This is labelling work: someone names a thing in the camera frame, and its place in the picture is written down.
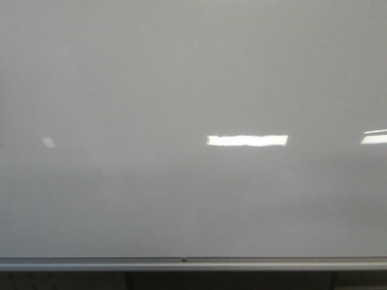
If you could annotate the white whiteboard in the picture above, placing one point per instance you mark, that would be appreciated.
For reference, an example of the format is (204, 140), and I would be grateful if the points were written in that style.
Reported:
(192, 128)

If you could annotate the aluminium whiteboard tray rail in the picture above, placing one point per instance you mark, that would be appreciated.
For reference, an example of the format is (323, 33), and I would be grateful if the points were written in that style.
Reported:
(134, 264)

